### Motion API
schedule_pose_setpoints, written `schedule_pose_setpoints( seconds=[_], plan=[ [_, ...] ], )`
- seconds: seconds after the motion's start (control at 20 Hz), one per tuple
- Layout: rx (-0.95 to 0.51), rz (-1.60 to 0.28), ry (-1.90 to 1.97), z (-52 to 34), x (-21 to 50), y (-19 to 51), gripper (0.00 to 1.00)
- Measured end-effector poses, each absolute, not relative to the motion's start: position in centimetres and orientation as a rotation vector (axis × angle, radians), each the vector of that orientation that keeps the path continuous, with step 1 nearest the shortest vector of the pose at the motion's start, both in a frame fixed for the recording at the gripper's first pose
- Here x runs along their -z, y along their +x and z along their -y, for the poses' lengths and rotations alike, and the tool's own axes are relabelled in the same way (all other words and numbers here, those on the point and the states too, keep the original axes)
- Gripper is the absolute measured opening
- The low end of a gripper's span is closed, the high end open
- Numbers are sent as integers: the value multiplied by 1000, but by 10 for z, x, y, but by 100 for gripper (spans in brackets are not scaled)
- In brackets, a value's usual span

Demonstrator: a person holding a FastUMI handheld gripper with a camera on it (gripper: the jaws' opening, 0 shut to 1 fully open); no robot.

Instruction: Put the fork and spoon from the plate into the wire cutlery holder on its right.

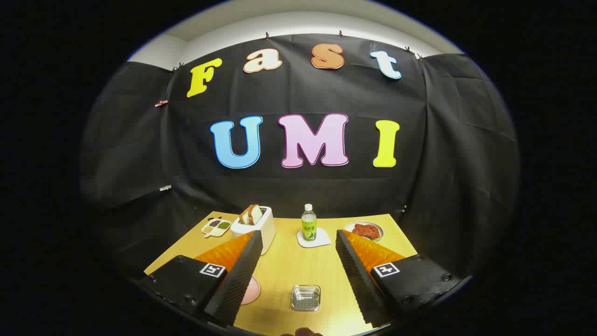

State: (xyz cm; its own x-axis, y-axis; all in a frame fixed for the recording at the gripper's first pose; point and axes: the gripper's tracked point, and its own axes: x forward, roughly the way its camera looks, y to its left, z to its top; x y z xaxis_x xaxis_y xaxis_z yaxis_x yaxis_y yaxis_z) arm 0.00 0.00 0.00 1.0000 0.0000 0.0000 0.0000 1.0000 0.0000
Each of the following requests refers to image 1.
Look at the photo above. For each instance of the white toaster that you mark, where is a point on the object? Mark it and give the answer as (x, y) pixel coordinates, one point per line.
(267, 228)

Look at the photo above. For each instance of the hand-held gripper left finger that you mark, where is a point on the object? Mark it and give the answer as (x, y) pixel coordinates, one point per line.
(240, 275)

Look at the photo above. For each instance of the white food plate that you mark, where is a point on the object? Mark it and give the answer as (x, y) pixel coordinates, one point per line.
(380, 228)

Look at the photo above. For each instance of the brown meat pieces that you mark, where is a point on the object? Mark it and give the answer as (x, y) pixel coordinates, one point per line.
(366, 230)

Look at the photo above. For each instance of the red cloth clip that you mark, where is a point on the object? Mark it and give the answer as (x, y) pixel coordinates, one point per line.
(161, 103)

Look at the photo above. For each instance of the white coaster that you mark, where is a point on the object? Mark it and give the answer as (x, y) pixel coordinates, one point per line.
(322, 241)

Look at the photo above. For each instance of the green label drink bottle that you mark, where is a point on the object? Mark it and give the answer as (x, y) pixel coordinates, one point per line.
(308, 228)

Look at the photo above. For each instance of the white three-section condiment tray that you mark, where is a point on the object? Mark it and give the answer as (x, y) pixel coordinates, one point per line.
(217, 227)

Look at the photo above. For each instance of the perforated metal basket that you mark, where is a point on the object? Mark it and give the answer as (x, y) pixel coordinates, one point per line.
(306, 297)

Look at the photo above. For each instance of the pink plate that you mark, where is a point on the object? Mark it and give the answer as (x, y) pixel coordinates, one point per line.
(252, 289)

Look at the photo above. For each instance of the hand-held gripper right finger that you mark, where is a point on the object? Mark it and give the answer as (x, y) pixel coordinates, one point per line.
(357, 275)

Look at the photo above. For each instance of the black backdrop cloth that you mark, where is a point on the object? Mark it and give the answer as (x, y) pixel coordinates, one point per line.
(298, 186)

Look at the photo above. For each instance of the small bread slice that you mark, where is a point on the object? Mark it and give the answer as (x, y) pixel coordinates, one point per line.
(245, 217)

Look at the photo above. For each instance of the large bread slice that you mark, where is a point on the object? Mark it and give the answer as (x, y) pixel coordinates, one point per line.
(256, 213)

